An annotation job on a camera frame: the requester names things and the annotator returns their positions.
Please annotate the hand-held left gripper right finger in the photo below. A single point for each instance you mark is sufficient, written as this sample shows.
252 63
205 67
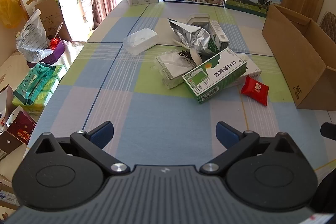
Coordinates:
227 132

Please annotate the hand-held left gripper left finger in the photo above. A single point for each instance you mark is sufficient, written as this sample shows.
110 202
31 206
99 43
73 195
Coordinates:
102 132

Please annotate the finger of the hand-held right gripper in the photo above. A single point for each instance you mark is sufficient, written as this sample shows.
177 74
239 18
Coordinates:
329 130

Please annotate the red candy packet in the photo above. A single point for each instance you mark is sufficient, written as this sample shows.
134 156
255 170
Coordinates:
254 90

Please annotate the green and white spray box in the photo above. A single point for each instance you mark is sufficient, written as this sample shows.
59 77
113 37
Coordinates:
215 74

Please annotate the brown cardboard box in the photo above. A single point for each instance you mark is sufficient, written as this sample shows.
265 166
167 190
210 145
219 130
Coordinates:
299 56

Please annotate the clear plastic tray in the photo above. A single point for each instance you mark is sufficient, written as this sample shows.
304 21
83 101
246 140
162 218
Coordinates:
170 66

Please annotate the white and green slim box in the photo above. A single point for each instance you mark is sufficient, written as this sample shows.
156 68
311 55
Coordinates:
221 36

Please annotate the white plastic lidded container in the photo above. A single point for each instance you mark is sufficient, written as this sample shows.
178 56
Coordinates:
140 40

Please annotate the silver foil bag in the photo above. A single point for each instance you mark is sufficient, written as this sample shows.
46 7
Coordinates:
191 37

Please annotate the checked cloth desktop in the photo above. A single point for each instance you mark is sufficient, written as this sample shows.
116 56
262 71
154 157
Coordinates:
157 108

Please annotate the green tissue pack bundle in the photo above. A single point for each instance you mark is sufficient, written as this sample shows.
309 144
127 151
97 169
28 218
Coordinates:
36 85

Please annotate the dark red gift box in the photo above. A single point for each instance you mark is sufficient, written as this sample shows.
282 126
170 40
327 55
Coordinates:
21 127

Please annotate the white cloth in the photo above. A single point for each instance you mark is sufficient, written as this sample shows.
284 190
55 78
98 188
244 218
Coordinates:
74 50

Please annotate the red ornament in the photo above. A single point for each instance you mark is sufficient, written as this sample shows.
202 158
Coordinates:
53 43

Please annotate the brown padded chair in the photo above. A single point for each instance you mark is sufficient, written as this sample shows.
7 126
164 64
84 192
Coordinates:
328 22

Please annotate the white printed plastic bag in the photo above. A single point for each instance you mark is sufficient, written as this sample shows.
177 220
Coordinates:
31 37

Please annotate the white glossy box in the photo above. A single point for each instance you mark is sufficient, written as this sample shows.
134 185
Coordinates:
72 11

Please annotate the brown paper carton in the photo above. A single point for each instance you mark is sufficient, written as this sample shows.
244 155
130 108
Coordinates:
50 16

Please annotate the yellow plastic bag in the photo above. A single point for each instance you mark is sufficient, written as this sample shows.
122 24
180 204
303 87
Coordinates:
13 1

